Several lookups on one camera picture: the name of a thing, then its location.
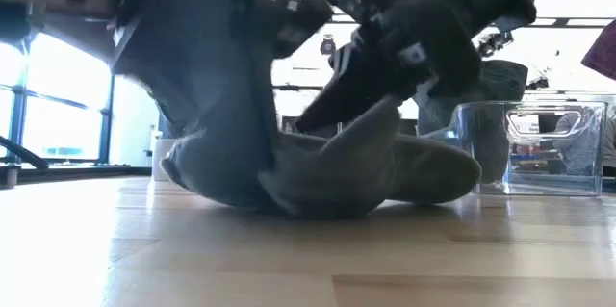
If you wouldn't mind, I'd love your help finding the black background railing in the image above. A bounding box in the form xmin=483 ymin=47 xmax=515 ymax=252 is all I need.
xmin=271 ymin=84 xmax=323 ymax=93

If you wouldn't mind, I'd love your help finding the grey baseball cap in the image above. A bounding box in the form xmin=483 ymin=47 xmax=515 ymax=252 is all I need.
xmin=416 ymin=59 xmax=529 ymax=186

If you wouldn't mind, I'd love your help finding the dark green baseball cap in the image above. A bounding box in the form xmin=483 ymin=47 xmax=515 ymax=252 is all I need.
xmin=113 ymin=0 xmax=483 ymax=222

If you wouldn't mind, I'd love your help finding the clear plastic bin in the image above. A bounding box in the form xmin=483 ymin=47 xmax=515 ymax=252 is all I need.
xmin=451 ymin=99 xmax=609 ymax=198

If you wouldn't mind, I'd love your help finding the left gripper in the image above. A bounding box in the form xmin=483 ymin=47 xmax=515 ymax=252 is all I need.
xmin=243 ymin=0 xmax=335 ymax=61

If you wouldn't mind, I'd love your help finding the black aluminium rig frame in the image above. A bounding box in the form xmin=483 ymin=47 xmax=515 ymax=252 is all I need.
xmin=0 ymin=134 xmax=153 ymax=191

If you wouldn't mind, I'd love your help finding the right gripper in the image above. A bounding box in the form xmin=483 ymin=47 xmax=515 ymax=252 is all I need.
xmin=295 ymin=0 xmax=483 ymax=135

